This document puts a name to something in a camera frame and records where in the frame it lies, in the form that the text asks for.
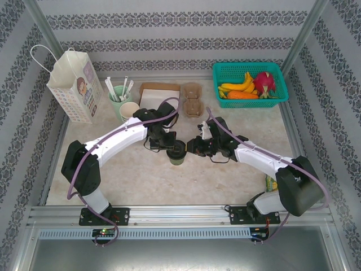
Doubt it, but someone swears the white printed paper bag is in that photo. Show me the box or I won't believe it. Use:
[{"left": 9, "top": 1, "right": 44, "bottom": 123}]
[{"left": 30, "top": 45, "right": 104, "bottom": 124}]

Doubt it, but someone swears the aluminium back rail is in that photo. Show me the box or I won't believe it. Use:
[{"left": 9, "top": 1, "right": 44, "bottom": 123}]
[{"left": 97, "top": 73, "right": 215, "bottom": 81}]

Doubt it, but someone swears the green straw holder cup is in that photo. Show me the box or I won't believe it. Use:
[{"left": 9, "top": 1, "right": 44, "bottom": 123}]
[{"left": 108, "top": 84, "right": 133, "bottom": 123}]

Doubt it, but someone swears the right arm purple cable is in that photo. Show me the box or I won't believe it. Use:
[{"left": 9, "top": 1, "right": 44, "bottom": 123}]
[{"left": 205, "top": 106, "right": 331, "bottom": 245}]

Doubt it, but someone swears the pink dragon fruit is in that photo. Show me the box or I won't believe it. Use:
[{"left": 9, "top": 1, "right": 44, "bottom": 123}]
[{"left": 252, "top": 71, "right": 279, "bottom": 99}]

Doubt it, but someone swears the green snack packet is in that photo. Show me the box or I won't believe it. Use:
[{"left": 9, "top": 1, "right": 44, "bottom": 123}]
[{"left": 265, "top": 174, "right": 280, "bottom": 193}]

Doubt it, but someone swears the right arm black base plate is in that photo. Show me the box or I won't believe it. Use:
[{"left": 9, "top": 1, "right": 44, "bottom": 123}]
[{"left": 228, "top": 206, "right": 281, "bottom": 226}]

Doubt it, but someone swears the aluminium side rail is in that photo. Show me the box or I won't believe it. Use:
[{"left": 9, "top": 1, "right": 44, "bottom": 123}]
[
  {"left": 278, "top": 100, "right": 321, "bottom": 204},
  {"left": 39, "top": 115, "right": 70, "bottom": 206}
]

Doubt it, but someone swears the orange carrot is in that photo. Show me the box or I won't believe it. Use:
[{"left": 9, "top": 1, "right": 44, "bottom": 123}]
[{"left": 227, "top": 90, "right": 259, "bottom": 100}]

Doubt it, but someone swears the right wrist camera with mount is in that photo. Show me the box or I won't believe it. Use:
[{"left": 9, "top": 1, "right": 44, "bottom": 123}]
[{"left": 198, "top": 120, "right": 213, "bottom": 141}]

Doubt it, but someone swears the brown cardboard box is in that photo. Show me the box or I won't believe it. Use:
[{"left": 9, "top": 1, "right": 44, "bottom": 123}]
[{"left": 139, "top": 82, "right": 182, "bottom": 110}]

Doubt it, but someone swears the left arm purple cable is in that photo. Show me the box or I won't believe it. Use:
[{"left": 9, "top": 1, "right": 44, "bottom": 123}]
[{"left": 67, "top": 97, "right": 182, "bottom": 247}]

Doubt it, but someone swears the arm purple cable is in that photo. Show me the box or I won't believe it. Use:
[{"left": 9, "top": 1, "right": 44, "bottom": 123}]
[
  {"left": 205, "top": 106, "right": 331, "bottom": 245},
  {"left": 67, "top": 97, "right": 182, "bottom": 247}
]

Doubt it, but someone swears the brown pulp cup carrier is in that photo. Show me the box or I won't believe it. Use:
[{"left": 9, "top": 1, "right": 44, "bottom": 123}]
[{"left": 182, "top": 82, "right": 205, "bottom": 119}]

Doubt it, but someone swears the yellow banana bunch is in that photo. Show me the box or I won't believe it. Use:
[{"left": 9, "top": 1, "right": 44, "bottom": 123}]
[{"left": 218, "top": 72, "right": 259, "bottom": 99}]

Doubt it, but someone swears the stack of paper cups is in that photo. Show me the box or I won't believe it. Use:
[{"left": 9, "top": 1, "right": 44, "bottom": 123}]
[{"left": 120, "top": 102, "right": 140, "bottom": 121}]

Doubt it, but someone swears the grey slotted cable duct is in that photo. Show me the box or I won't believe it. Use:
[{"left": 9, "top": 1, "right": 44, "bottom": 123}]
[{"left": 38, "top": 228, "right": 252, "bottom": 240}]

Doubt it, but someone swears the grey metal shelf panel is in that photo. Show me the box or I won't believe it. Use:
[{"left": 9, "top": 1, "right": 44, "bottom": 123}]
[{"left": 7, "top": 222, "right": 355, "bottom": 271}]

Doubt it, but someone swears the aluminium mounting rail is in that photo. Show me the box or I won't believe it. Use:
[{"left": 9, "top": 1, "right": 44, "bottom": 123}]
[{"left": 27, "top": 204, "right": 335, "bottom": 227}]

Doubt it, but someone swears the aluminium frame post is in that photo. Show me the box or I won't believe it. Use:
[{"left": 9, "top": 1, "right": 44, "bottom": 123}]
[
  {"left": 24, "top": 0, "right": 67, "bottom": 62},
  {"left": 281, "top": 0, "right": 331, "bottom": 75}
]

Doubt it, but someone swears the teal plastic basket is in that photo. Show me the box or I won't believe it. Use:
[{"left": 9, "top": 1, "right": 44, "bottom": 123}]
[{"left": 212, "top": 62, "right": 290, "bottom": 110}]

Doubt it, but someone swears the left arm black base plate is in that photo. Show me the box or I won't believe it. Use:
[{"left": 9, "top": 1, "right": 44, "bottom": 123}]
[{"left": 78, "top": 207, "right": 131, "bottom": 226}]

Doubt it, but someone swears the black plastic cup lid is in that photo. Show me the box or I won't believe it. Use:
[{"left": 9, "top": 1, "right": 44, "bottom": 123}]
[{"left": 166, "top": 142, "right": 188, "bottom": 159}]

